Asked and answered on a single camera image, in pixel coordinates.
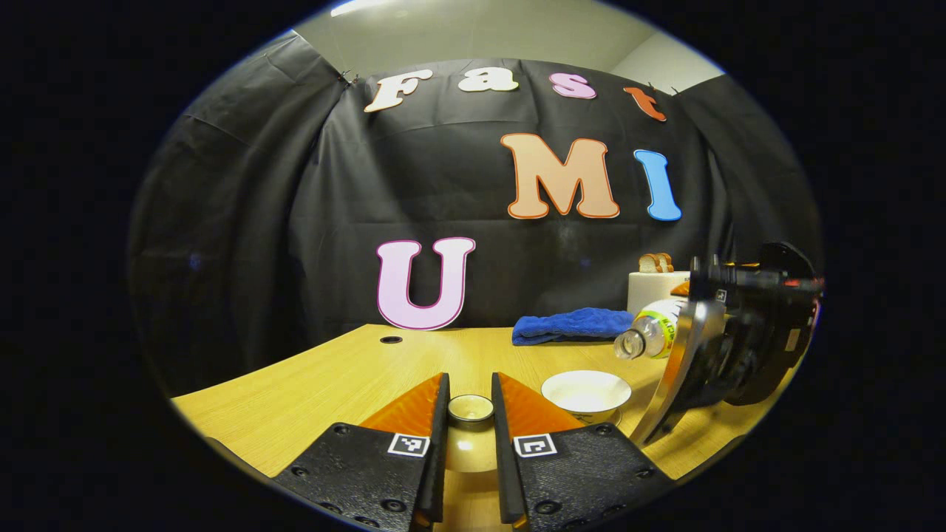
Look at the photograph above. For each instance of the clear plastic water bottle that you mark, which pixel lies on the clear plastic water bottle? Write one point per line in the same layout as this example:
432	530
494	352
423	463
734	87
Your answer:
654	329

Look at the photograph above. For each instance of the blue towel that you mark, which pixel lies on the blue towel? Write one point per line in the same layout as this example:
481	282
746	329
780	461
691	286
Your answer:
576	325

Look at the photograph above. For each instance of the bread slice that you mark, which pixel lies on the bread slice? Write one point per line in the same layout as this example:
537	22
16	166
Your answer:
650	263
667	261

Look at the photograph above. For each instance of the cream toaster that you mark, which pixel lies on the cream toaster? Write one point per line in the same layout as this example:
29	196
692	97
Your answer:
650	290

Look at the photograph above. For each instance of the black backdrop cloth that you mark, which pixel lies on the black backdrop cloth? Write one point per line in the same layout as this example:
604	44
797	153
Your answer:
295	222

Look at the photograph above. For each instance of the beige ceramic teacup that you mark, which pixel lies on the beige ceramic teacup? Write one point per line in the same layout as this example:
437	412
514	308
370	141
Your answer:
587	390

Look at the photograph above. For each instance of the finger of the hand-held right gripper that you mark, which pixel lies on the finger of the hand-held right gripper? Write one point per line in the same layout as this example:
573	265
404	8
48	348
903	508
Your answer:
681	289
691	340

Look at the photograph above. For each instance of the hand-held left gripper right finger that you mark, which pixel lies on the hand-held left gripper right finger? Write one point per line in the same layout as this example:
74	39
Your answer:
504	458

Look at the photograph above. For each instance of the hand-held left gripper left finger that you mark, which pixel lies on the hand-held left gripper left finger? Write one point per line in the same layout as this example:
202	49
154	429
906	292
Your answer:
437	458

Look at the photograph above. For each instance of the beige teacup lid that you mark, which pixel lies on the beige teacup lid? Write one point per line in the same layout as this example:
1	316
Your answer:
471	443

